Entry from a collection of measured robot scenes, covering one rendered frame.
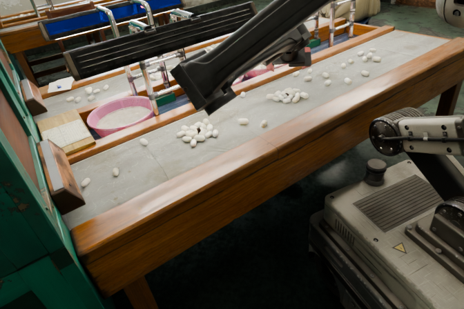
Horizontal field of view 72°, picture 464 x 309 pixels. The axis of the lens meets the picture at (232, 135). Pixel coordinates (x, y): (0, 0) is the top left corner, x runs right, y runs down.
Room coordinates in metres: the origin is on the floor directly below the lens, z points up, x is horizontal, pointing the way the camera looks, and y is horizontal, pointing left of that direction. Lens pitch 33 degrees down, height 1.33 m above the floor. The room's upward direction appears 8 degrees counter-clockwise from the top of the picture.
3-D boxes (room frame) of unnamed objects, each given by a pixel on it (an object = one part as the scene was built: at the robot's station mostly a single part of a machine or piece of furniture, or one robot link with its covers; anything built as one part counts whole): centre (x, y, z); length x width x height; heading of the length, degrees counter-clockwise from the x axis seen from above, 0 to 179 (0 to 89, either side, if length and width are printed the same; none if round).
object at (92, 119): (1.15, 0.42, 0.72); 0.27 x 0.27 x 0.10
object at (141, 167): (1.16, -0.27, 0.73); 1.81 x 0.30 x 0.02; 120
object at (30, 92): (1.31, 0.83, 0.83); 0.30 x 0.06 x 0.07; 30
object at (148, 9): (1.41, 0.37, 0.90); 0.20 x 0.19 x 0.45; 120
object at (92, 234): (0.98, -0.38, 0.67); 1.81 x 0.12 x 0.19; 120
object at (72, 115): (1.04, 0.61, 0.77); 0.33 x 0.15 x 0.01; 30
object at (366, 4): (3.92, -1.52, 0.40); 0.74 x 0.56 x 0.38; 121
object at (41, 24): (1.48, 0.41, 1.08); 0.62 x 0.08 x 0.07; 120
